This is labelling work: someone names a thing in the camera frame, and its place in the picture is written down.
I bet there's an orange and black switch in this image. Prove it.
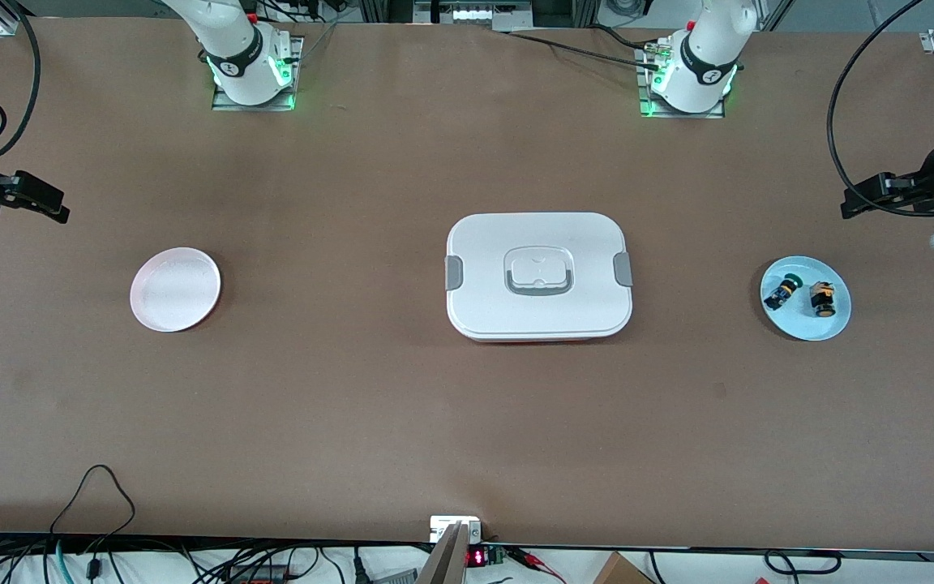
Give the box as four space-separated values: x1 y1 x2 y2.
809 281 838 319

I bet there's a light blue round plate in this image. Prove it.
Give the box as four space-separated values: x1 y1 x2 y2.
760 256 852 341

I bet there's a pink round plate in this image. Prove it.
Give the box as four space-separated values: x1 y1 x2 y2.
130 247 222 333

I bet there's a white lidded container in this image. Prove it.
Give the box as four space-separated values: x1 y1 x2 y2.
444 213 634 343

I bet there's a brown cardboard box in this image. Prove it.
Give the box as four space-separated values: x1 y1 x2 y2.
593 552 654 584

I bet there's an aluminium profile bar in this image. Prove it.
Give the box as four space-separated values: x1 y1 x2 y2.
417 523 469 584

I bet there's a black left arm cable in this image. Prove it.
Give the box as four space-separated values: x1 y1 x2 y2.
827 0 934 218

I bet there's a green and black switch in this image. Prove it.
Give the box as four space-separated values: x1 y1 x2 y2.
763 275 803 311

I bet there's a thin black looped cable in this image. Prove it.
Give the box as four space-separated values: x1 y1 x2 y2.
49 464 137 554

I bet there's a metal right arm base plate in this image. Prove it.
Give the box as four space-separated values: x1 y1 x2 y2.
212 36 304 112

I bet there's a black cable on table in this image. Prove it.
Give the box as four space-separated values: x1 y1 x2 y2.
506 31 664 71

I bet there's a black coiled floor cable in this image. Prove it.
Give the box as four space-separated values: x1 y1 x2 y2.
763 549 843 578

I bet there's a small white mount box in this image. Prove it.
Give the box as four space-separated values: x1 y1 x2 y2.
430 516 482 543

